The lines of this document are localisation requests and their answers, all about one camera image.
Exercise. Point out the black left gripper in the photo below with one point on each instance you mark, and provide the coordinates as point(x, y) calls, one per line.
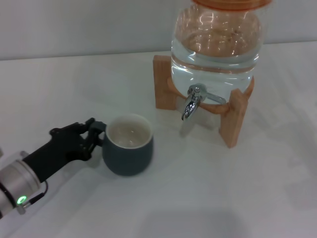
point(59, 146)

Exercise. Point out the dark cup with white inside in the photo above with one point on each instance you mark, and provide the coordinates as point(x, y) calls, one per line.
point(128, 158)

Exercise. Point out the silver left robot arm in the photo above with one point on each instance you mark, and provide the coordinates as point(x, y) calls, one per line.
point(15, 183)

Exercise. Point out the chrome faucet tap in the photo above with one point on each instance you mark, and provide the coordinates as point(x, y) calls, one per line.
point(190, 106)

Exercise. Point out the wooden dispenser stand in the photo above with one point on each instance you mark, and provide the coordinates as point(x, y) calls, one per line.
point(162, 84)

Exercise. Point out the glass water dispenser jar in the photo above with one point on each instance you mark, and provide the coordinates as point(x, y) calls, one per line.
point(215, 62)

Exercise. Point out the round wooden jar lid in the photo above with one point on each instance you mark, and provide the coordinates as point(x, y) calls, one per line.
point(230, 4)

